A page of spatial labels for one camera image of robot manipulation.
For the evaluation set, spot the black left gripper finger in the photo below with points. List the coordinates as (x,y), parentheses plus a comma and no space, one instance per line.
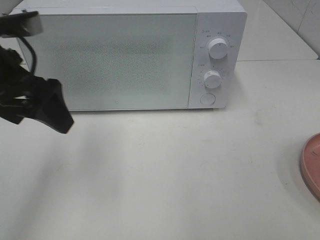
(24,95)

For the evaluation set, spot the white microwave door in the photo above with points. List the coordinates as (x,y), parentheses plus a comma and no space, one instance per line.
(118,62)

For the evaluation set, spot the upper white power knob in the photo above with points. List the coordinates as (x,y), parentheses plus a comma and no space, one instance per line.
(218,48)

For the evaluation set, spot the round white door release button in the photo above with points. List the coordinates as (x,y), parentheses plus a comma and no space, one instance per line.
(208,99)

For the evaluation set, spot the white timer knob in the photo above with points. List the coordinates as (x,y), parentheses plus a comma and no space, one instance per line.
(212,79)

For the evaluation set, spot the pink round plate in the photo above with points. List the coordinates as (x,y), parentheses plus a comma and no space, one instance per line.
(310,165)

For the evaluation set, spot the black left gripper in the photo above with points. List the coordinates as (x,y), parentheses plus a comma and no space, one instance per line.
(20,26)

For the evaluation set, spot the white microwave oven body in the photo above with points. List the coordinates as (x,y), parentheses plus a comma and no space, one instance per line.
(214,18)

